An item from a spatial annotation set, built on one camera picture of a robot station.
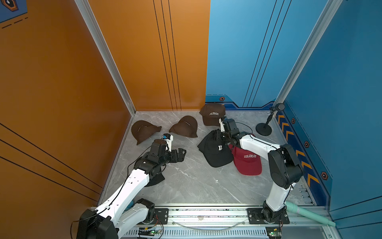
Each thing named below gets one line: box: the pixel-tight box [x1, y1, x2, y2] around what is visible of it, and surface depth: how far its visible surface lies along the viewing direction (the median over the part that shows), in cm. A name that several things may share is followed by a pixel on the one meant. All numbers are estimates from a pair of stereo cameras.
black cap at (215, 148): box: [196, 128, 233, 164], surface depth 93 cm
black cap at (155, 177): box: [144, 167, 166, 187], surface depth 58 cm
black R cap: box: [196, 128, 234, 167], surface depth 93 cm
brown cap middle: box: [169, 115, 198, 138], surface depth 107 cm
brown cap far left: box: [131, 119, 162, 146], surface depth 105 cm
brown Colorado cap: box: [198, 102, 226, 127], surface depth 117 cm
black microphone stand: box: [255, 103, 286, 137], surface depth 111 cm
